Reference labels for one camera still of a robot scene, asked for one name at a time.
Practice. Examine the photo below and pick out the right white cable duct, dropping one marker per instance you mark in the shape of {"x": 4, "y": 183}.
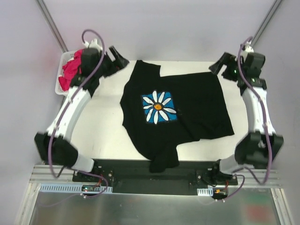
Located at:
{"x": 205, "y": 191}

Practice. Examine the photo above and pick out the pink t shirt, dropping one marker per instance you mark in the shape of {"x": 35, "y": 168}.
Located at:
{"x": 69, "y": 69}

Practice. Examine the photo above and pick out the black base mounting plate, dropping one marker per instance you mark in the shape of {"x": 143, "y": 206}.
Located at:
{"x": 134, "y": 177}

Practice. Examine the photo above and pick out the white plastic basket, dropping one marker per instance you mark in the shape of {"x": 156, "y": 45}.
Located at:
{"x": 57, "y": 87}

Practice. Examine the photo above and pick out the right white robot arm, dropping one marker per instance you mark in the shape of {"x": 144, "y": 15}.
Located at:
{"x": 260, "y": 146}

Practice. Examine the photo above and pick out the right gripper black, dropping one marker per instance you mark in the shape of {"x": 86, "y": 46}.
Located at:
{"x": 225, "y": 68}

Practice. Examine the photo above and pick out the left white cable duct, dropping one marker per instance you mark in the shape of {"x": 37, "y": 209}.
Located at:
{"x": 75, "y": 188}

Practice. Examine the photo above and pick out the white cable duct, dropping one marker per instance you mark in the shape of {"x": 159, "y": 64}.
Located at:
{"x": 75, "y": 188}
{"x": 205, "y": 191}

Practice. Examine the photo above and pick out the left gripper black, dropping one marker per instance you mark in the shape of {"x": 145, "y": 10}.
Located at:
{"x": 110, "y": 62}

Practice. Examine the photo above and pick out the black graphic t shirt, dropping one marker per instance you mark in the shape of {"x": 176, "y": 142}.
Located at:
{"x": 162, "y": 112}

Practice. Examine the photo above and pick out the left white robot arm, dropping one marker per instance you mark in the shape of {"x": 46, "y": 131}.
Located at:
{"x": 54, "y": 145}

